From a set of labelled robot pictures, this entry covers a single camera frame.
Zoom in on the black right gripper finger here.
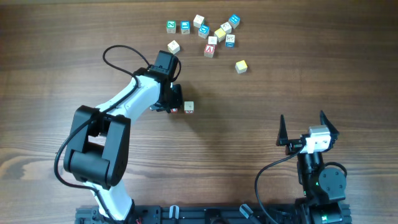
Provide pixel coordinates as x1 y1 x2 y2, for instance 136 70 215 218
276 115 289 146
320 110 340 137

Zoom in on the white red-check wooden block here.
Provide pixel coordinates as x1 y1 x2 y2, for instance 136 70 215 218
184 101 194 114

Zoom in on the small white red-drawing block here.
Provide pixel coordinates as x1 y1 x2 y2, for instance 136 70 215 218
208 36 218 45

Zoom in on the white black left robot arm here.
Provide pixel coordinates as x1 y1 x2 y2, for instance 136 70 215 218
54 51 183 223

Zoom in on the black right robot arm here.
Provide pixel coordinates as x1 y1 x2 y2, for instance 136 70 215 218
276 111 348 224

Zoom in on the cream green-side wooden block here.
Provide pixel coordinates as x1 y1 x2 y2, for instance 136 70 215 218
167 40 180 54

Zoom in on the red letter A block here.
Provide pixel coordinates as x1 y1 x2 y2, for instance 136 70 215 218
204 44 216 58

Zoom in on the green letter N block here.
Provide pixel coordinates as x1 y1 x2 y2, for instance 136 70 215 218
166 20 177 34

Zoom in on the blue top wooden block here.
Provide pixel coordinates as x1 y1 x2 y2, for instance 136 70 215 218
180 21 190 34

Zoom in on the blue letter D block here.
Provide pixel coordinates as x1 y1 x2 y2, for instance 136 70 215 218
198 24 210 39

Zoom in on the lone yellow wooden block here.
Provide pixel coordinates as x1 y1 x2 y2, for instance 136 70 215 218
235 60 248 73

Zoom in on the yellow top wooden block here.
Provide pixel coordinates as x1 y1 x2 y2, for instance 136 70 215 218
214 28 226 42

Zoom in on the plain top wooden block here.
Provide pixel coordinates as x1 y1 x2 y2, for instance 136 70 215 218
193 14 205 28

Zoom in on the white top blue-side block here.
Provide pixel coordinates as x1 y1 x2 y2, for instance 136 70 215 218
225 34 236 47

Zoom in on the white picture wooden block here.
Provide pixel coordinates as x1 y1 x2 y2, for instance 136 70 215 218
220 22 233 34

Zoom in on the blue top tilted block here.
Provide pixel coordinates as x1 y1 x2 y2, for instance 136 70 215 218
228 14 241 29

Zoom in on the black camera cable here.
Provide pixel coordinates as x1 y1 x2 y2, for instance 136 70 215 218
254 145 307 224

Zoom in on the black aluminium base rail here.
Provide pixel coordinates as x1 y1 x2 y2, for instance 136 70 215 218
75 203 353 224

